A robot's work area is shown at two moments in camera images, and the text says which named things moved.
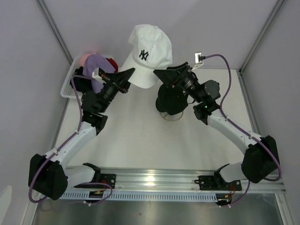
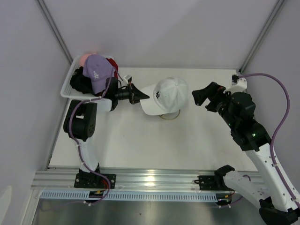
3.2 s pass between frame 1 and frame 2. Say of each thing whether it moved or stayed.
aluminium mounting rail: stayed
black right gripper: moved
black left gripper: moved
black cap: stayed
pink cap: stayed
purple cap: stayed
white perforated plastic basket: stayed
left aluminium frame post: stayed
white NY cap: moved
